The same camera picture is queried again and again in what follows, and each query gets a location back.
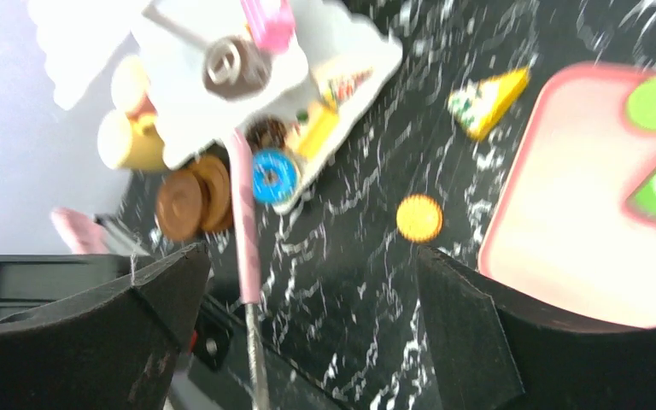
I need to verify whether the pink cake slice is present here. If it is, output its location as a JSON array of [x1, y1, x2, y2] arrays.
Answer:
[[240, 0, 296, 55]]

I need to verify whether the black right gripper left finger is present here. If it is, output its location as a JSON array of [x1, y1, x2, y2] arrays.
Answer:
[[0, 244, 211, 409]]

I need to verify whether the white triangular cake slice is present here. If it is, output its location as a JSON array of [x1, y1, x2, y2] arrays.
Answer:
[[313, 61, 373, 111]]

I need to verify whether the white three-tier cake stand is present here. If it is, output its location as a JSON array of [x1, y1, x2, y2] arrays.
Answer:
[[26, 1, 403, 214]]

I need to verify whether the round orange waffle cookie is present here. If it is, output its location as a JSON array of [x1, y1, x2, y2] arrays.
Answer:
[[395, 194, 443, 243]]

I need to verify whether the blue donut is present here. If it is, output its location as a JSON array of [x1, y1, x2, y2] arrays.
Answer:
[[253, 149, 300, 204]]

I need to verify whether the yellow cake with cherry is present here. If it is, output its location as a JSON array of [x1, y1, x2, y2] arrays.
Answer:
[[286, 102, 339, 161]]

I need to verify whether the chocolate donut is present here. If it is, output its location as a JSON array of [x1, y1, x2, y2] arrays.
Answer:
[[244, 116, 288, 152]]

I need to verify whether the chocolate cake cube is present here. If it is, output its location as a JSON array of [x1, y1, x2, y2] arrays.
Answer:
[[202, 36, 272, 101]]

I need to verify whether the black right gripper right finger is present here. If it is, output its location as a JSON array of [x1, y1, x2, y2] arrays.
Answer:
[[416, 246, 656, 409]]

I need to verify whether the yellow cake slice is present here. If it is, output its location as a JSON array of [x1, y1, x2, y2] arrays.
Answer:
[[447, 67, 530, 141]]

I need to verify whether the stack of brown wooden coasters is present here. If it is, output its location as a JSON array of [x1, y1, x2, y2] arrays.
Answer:
[[155, 154, 233, 242]]

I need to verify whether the yellow mug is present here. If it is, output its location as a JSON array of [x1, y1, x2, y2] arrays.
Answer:
[[97, 110, 167, 172]]

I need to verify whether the pink mug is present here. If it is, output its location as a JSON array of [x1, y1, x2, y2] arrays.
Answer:
[[110, 55, 155, 120]]

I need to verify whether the pink serving tray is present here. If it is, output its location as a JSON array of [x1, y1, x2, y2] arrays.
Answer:
[[477, 62, 656, 328]]

